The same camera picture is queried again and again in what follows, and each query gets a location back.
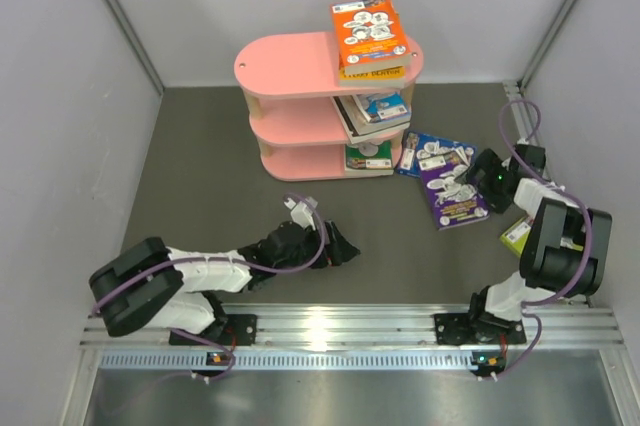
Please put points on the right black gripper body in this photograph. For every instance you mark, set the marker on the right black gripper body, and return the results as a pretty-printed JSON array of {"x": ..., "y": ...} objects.
[{"x": 490, "y": 187}]

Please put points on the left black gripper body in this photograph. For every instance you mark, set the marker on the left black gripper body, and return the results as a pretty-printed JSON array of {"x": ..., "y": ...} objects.
[{"x": 325, "y": 259}]

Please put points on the purple treehouse book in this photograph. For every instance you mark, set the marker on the purple treehouse book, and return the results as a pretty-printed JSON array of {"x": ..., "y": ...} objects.
[{"x": 452, "y": 203}]

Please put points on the lime green treehouse book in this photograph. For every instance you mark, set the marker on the lime green treehouse book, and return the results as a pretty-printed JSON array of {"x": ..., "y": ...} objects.
[{"x": 516, "y": 236}]

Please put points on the dark blue treehouse book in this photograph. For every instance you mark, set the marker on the dark blue treehouse book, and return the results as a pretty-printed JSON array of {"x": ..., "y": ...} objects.
[{"x": 418, "y": 146}]

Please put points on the dark tale of two cities book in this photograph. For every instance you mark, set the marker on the dark tale of two cities book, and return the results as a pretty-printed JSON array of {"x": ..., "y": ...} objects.
[{"x": 359, "y": 129}]

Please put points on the blue 26-storey treehouse book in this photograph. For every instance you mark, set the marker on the blue 26-storey treehouse book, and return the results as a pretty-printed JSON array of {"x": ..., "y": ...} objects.
[{"x": 382, "y": 107}]

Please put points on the yellow 130-storey treehouse book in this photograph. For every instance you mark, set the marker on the yellow 130-storey treehouse book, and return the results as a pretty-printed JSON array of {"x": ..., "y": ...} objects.
[{"x": 392, "y": 78}]

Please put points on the orange 78-storey treehouse book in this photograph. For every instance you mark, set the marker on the orange 78-storey treehouse book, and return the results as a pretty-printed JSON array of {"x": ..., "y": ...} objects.
[{"x": 370, "y": 36}]

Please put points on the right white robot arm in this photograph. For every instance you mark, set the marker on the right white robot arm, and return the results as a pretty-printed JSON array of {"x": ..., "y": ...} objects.
[{"x": 565, "y": 250}]

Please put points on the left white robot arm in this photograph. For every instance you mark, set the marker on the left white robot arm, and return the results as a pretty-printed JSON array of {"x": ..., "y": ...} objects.
[{"x": 156, "y": 286}]

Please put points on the pink three-tier shelf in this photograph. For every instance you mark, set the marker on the pink three-tier shelf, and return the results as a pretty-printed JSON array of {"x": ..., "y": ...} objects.
[{"x": 289, "y": 82}]

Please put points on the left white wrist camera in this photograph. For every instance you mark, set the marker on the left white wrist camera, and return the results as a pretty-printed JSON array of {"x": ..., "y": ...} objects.
[{"x": 301, "y": 212}]

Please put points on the aluminium mounting rail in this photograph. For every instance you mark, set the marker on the aluminium mounting rail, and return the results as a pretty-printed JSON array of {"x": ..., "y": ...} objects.
[{"x": 355, "y": 337}]

